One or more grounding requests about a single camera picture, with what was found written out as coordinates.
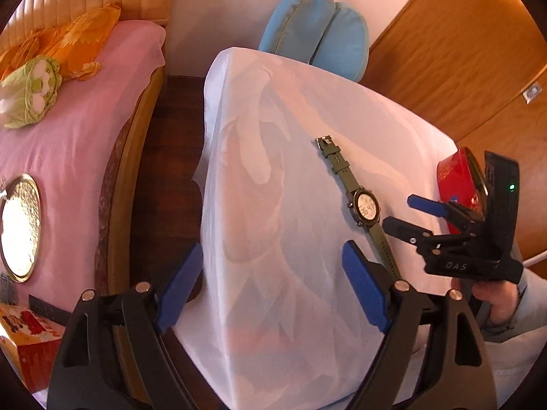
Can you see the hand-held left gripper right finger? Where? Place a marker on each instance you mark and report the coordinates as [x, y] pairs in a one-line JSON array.
[[365, 286]]

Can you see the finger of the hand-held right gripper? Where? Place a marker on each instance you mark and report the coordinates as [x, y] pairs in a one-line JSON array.
[[401, 228], [425, 204]]

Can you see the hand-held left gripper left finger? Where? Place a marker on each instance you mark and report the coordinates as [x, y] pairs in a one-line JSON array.
[[179, 286]]

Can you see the green digital wristwatch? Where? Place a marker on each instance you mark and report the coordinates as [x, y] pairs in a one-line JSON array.
[[367, 209]]

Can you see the red round tin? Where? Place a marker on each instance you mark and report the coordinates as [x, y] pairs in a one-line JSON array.
[[453, 175]]

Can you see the person's right forearm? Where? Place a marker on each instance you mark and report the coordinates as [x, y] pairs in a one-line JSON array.
[[530, 303]]

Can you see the person's right hand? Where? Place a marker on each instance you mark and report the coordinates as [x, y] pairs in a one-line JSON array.
[[495, 301]]

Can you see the white pipe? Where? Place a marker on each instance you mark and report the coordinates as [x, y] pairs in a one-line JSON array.
[[536, 258]]

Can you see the dark flat box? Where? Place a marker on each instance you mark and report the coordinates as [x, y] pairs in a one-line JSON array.
[[49, 309]]

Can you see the person's light clothing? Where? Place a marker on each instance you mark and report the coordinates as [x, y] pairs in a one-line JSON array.
[[513, 371]]

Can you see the wooden wardrobe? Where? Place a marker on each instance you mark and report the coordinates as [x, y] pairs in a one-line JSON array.
[[448, 51]]

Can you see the red and white carton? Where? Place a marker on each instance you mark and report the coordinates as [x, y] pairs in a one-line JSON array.
[[25, 346]]

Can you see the gold round tin lid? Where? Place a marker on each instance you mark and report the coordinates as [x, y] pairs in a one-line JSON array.
[[19, 230]]

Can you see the pink bed sheet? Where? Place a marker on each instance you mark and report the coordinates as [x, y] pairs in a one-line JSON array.
[[77, 136]]

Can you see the blue padded chair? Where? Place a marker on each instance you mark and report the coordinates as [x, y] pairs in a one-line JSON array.
[[299, 21]]

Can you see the green cabbage plush toy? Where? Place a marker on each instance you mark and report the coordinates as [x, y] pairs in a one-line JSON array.
[[34, 89]]

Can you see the orange floral pillow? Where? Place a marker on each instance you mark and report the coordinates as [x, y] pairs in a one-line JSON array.
[[21, 51], [85, 38]]

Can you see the wooden bed frame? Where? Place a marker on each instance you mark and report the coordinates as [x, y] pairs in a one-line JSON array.
[[124, 179]]

